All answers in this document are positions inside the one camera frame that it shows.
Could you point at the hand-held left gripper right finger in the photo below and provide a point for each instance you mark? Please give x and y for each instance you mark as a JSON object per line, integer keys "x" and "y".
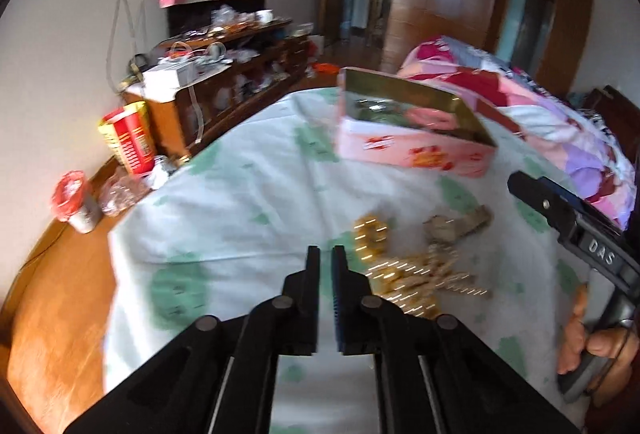
{"x": 340, "y": 294}

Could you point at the silver wristwatch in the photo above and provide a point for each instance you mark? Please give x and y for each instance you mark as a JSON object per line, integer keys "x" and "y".
{"x": 455, "y": 224}

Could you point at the pink bangle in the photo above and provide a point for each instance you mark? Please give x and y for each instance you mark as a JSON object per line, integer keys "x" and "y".
{"x": 432, "y": 118}

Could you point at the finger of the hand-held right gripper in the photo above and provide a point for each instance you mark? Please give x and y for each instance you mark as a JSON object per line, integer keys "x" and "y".
{"x": 542, "y": 199}

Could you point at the pink patchwork quilt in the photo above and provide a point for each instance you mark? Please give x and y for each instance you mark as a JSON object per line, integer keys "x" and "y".
{"x": 540, "y": 113}

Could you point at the black television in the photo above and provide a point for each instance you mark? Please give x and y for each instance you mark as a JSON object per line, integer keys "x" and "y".
{"x": 200, "y": 16}

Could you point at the white paper bag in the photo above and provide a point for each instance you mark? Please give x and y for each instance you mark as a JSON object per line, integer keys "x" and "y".
{"x": 315, "y": 46}

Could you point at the orange item on floor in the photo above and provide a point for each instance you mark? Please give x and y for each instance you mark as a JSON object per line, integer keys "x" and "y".
{"x": 327, "y": 67}

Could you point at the green jade bangle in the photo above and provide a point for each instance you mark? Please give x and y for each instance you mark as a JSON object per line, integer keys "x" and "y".
{"x": 387, "y": 116}

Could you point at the clear plastic bag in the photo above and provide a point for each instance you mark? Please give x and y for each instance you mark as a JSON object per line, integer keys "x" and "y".
{"x": 125, "y": 191}

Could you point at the cup with red bag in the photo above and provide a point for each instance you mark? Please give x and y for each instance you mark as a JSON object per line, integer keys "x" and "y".
{"x": 72, "y": 199}

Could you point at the person's right hand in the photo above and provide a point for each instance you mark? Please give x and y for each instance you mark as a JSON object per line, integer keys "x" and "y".
{"x": 615, "y": 354}

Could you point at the white box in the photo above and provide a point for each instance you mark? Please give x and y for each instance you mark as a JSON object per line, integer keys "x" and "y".
{"x": 167, "y": 78}

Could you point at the white green-print bed sheet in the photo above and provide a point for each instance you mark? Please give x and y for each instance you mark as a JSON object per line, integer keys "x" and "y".
{"x": 250, "y": 214}

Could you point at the brown wooden bead mala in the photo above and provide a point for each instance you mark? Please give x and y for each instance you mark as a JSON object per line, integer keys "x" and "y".
{"x": 415, "y": 279}

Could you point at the wooden television cabinet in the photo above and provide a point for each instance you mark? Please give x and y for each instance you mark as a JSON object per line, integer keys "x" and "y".
{"x": 210, "y": 98}

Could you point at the pink tin box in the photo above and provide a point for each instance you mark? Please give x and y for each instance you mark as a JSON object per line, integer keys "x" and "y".
{"x": 390, "y": 146}

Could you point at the red yellow canister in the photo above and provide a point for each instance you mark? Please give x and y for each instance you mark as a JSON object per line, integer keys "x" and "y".
{"x": 131, "y": 138}

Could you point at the brown wooden headboard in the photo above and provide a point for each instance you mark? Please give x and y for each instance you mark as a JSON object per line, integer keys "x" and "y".
{"x": 612, "y": 106}

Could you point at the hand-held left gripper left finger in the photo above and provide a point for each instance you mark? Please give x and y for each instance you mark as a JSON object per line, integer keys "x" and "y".
{"x": 312, "y": 284}

